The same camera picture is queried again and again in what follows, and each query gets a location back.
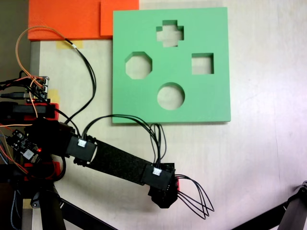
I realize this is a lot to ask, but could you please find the notched black tripod leg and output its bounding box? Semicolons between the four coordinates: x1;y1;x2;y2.
279;180;307;230

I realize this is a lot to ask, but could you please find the long orange wire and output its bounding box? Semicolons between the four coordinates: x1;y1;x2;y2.
15;25;68;83

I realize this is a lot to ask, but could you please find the red base clamp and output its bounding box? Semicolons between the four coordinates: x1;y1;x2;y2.
23;102;60;121
23;161;61;180

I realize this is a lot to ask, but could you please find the black gripper wire loop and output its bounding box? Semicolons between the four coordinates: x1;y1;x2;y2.
174;174;215;220

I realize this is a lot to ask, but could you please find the black USB cable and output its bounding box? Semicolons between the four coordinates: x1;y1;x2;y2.
0;92;30;100

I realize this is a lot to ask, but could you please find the black forearm wire loop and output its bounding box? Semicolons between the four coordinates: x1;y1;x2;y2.
81;114;167;171

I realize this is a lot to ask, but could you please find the circuit board with connectors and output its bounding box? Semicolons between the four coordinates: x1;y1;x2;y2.
28;75;50;101

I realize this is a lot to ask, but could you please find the thin orange wire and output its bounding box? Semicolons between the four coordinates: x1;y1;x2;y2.
0;123;34;128

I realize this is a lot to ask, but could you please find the large flat orange block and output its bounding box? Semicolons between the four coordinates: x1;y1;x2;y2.
27;0;113;41

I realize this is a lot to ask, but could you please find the black circuit board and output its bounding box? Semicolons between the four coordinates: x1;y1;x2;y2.
5;128;42;165

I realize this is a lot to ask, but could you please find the green shape sorter board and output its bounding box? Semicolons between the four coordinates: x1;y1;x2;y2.
111;7;232;125

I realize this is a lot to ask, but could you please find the long black wire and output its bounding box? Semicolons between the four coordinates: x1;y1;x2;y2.
64;37;97;127

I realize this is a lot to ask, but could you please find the braided grey cable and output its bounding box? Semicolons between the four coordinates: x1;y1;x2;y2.
10;189;23;230

